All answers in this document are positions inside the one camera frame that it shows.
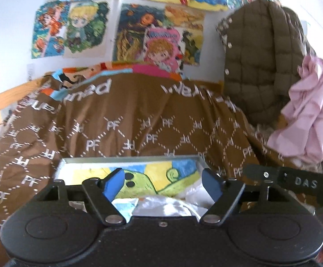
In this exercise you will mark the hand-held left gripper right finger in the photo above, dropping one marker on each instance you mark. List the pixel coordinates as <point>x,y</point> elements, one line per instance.
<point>211,185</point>

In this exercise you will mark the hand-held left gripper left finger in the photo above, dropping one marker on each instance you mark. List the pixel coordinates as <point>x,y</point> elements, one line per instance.
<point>114,185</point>

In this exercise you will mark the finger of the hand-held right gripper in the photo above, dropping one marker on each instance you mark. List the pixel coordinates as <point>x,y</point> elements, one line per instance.
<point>303,185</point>

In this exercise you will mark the white waffle cloth blue print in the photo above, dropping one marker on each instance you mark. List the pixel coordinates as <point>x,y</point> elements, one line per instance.
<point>125,208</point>

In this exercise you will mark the grey tray with frog picture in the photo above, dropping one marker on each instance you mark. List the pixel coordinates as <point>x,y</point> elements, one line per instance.
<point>155,176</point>

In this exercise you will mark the pink garment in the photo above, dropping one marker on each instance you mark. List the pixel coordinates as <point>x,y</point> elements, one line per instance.
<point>311,111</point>

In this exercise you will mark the brown printed blanket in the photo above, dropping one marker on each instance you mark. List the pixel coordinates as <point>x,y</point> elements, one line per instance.
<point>150,103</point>

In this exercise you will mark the olive quilted jacket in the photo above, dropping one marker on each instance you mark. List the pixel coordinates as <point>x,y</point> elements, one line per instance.
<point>250,61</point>

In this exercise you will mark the wooden bed rail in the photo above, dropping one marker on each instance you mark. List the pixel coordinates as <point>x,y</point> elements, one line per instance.
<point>8,94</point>

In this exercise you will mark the group of cartoon wall posters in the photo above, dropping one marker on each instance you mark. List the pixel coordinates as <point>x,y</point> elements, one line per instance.
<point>80,27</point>

